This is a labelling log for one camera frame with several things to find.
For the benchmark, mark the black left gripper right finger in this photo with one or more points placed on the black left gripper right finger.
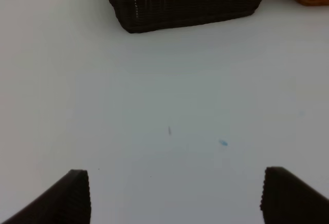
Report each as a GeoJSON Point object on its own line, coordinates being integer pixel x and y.
{"type": "Point", "coordinates": [288, 199]}

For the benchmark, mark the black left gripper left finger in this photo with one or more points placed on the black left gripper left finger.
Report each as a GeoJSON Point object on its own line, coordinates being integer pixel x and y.
{"type": "Point", "coordinates": [67, 201]}

